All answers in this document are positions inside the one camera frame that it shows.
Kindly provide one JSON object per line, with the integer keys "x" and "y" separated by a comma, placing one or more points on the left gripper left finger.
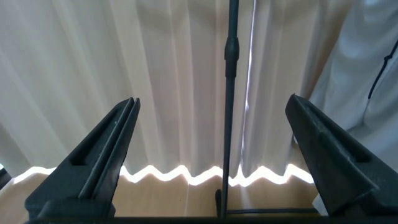
{"x": 84, "y": 180}

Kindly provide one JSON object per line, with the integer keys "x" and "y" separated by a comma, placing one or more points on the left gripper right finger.
{"x": 348, "y": 174}

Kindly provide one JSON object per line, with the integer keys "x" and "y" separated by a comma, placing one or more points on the beige curtain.
{"x": 93, "y": 77}

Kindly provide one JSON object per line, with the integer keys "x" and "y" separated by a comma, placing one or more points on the pale grey shorts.
{"x": 351, "y": 77}

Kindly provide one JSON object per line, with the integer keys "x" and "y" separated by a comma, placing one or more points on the black clothes rack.
{"x": 231, "y": 53}

